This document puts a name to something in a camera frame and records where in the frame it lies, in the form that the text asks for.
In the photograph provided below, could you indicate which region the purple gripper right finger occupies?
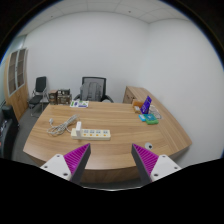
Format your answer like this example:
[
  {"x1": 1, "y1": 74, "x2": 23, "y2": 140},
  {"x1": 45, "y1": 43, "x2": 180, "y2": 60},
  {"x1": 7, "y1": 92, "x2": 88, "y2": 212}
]
[{"x1": 131, "y1": 144, "x2": 181, "y2": 184}]

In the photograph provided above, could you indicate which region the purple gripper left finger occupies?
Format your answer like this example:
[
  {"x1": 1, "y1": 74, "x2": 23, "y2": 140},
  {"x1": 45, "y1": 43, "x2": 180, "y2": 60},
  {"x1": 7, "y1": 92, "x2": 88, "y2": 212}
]
[{"x1": 41, "y1": 144, "x2": 91, "y2": 184}]

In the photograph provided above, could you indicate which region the white charger plug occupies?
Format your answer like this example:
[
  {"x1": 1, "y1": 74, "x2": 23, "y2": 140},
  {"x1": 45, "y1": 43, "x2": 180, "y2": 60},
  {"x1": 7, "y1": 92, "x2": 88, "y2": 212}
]
[{"x1": 76, "y1": 121, "x2": 82, "y2": 137}]

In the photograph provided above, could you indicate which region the white power strip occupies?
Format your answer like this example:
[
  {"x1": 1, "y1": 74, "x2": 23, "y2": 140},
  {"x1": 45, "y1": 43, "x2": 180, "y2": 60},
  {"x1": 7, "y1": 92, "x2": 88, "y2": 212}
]
[{"x1": 71, "y1": 128, "x2": 111, "y2": 140}]

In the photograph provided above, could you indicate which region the green small box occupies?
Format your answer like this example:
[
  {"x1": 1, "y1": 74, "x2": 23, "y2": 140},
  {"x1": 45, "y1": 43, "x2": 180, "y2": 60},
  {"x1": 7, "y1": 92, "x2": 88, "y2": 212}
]
[{"x1": 146, "y1": 116, "x2": 159, "y2": 125}]

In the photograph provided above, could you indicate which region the blue small box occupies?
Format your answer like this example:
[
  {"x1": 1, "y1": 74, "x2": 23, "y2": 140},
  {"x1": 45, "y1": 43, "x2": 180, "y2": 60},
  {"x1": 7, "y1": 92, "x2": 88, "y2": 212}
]
[{"x1": 139, "y1": 114, "x2": 146, "y2": 121}]

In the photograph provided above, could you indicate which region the wooden office desk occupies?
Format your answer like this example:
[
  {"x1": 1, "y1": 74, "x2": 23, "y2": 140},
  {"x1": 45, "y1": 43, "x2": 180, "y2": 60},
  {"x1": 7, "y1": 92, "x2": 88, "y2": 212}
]
[{"x1": 24, "y1": 99, "x2": 192, "y2": 183}]

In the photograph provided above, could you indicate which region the clear plastic bag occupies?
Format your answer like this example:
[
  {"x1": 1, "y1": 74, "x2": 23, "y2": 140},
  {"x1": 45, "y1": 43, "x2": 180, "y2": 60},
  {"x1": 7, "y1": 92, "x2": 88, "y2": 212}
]
[{"x1": 149, "y1": 105, "x2": 162, "y2": 119}]

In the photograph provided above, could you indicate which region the purple standing box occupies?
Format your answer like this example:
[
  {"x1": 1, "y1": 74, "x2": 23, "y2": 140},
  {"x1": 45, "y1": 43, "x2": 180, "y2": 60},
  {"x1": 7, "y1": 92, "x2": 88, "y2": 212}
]
[{"x1": 140, "y1": 97, "x2": 152, "y2": 114}]

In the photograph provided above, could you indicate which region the white and green booklet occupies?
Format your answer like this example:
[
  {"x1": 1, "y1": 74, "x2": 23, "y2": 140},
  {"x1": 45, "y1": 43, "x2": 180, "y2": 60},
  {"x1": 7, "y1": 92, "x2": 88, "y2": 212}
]
[{"x1": 70, "y1": 100, "x2": 89, "y2": 108}]

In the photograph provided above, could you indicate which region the orange small package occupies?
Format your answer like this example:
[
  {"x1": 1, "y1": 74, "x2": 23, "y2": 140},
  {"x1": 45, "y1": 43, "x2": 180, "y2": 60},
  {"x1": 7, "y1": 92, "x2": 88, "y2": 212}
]
[{"x1": 133, "y1": 101, "x2": 143, "y2": 114}]

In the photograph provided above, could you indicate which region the black bag at left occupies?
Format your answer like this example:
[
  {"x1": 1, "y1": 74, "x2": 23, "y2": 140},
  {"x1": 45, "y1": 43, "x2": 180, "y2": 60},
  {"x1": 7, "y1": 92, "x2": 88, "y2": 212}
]
[{"x1": 0, "y1": 105, "x2": 19, "y2": 160}]

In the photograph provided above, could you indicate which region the black visitor chair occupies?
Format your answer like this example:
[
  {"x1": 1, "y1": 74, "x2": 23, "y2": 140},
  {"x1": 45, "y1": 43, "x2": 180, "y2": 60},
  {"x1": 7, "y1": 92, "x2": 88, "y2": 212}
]
[{"x1": 28, "y1": 76, "x2": 47, "y2": 115}]

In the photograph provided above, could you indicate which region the black mesh office chair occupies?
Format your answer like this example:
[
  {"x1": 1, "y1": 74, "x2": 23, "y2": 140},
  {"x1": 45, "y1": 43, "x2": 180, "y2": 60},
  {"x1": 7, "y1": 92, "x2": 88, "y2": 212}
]
[{"x1": 75, "y1": 77, "x2": 113, "y2": 103}]

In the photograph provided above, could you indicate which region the wooden glass-door cabinet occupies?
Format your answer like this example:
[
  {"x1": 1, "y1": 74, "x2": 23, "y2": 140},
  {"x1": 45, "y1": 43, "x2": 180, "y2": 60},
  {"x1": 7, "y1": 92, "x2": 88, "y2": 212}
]
[{"x1": 4, "y1": 48, "x2": 28, "y2": 120}]

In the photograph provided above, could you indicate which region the desk cable grommet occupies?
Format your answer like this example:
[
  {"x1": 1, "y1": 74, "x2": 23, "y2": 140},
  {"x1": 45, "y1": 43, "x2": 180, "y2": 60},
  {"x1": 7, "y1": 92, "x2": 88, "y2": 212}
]
[{"x1": 145, "y1": 142, "x2": 153, "y2": 150}]

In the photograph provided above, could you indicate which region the white coiled power cable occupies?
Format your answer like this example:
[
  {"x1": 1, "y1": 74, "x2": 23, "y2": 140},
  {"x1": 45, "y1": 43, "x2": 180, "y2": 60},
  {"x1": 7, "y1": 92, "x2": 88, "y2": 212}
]
[{"x1": 46, "y1": 114, "x2": 81, "y2": 138}]

